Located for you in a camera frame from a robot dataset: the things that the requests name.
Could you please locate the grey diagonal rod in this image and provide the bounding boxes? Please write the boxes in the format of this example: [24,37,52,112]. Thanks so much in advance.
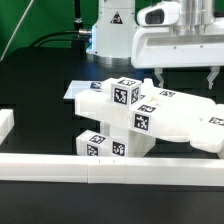
[0,0,35,61]

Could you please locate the white chair seat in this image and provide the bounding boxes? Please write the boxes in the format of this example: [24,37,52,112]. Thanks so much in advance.
[100,122,156,157]

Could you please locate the black vertical post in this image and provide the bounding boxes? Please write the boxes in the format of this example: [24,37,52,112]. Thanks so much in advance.
[73,0,84,48]

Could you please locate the black cable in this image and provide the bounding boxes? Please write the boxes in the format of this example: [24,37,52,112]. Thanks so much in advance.
[29,29,94,48]

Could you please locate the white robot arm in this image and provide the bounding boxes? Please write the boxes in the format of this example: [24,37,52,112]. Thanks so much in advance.
[87,0,224,82]

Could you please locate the white chair back frame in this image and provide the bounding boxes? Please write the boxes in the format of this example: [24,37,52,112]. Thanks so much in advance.
[75,78,224,153]

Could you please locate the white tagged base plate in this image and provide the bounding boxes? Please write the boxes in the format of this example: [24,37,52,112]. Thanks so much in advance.
[64,80,101,100]

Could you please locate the white U-shaped fence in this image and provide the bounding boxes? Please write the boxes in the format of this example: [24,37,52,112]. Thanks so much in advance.
[0,109,224,186]

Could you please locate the white tagged cube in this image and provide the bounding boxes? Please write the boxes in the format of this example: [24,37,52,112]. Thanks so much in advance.
[111,77,142,107]

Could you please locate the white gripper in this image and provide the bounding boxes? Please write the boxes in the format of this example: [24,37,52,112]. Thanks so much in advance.
[131,1,224,89]

